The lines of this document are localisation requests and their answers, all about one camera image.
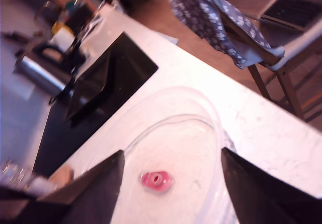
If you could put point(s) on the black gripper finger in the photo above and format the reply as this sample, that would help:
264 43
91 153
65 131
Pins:
266 198
95 193

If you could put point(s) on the clear plastic microwave lid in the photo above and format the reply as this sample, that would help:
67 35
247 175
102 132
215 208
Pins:
176 146

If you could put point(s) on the black induction hob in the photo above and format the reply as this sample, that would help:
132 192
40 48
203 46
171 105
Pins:
130 65

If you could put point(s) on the wooden chair with white cushion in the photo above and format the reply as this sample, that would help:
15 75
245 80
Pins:
281 65

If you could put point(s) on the white mug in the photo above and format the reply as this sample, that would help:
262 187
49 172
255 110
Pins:
63 39

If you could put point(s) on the yellow container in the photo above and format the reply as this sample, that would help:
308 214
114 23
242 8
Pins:
60 27

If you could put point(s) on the silver laptop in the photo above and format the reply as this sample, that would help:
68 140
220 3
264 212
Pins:
291 13

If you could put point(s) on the grey paw print cloth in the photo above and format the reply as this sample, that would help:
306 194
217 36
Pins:
201 15

